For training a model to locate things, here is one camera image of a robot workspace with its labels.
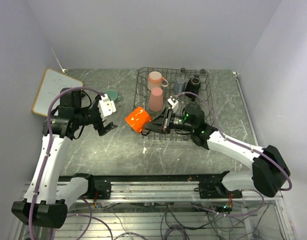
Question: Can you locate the black mug white inside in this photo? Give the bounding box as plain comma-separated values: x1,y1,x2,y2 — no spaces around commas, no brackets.
185,75,201,95

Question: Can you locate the orange mug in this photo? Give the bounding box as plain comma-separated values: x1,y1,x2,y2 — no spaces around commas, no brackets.
125,106,152,134

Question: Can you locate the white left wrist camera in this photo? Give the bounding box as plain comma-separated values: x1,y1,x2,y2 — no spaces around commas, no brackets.
98,94,117,118

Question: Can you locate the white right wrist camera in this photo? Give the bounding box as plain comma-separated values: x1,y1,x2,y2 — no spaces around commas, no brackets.
167,96,179,113

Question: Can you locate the green mug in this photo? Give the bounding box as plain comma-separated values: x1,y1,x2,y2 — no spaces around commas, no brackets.
106,89,122,103

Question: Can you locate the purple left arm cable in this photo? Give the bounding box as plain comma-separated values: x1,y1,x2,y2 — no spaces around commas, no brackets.
28,86,107,240

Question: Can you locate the blue grey plastic cup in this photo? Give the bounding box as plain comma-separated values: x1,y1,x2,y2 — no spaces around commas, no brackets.
173,77,185,95

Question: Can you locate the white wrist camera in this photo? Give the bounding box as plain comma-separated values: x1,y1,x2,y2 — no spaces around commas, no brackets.
167,96,179,113
98,94,117,118

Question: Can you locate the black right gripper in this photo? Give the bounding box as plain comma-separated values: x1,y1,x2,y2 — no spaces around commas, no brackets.
144,107,195,135

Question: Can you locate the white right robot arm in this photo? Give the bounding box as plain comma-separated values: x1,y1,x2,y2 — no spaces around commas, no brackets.
144,103,291,198

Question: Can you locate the pink tumbler cup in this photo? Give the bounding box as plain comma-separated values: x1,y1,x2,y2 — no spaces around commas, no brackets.
149,87,164,112

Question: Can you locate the pink mug with handle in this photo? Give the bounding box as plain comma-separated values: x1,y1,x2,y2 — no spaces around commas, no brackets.
147,71,169,91

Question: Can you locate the yellow framed whiteboard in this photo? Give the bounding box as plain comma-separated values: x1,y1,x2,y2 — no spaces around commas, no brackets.
31,68,84,117

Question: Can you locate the grey wire dish rack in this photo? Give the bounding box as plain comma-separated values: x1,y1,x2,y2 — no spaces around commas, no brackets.
133,67,214,141

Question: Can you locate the aluminium mounting rail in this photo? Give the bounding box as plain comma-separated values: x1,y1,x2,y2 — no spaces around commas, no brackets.
20,180,284,203

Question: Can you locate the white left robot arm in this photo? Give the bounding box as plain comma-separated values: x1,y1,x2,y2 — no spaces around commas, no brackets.
11,86,117,229

